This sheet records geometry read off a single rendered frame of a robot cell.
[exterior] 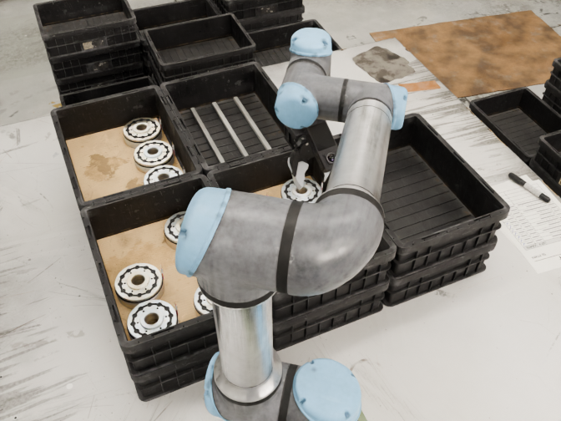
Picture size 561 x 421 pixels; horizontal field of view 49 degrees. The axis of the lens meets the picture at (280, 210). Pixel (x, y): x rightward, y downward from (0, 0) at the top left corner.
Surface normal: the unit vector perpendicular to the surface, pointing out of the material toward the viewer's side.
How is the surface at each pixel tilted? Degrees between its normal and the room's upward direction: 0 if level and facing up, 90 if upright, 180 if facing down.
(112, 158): 0
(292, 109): 92
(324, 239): 32
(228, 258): 67
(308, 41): 2
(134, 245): 0
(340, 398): 8
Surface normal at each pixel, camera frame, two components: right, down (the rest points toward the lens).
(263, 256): -0.18, 0.21
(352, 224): 0.47, -0.44
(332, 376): 0.15, -0.70
